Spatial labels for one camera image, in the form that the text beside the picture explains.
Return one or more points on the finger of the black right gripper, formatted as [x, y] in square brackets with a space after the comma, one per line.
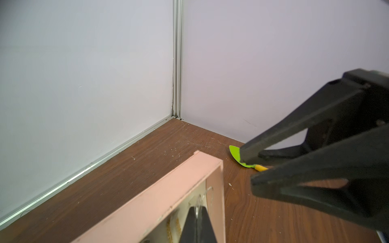
[348, 179]

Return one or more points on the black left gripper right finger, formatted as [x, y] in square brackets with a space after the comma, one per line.
[205, 230]

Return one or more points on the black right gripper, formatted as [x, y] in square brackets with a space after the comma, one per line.
[354, 106]

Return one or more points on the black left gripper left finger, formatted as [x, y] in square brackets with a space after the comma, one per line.
[190, 229]

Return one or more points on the pink jewelry box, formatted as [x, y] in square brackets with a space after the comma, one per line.
[160, 210]

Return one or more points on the green leaf spatula yellow handle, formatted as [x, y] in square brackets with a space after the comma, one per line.
[235, 152]

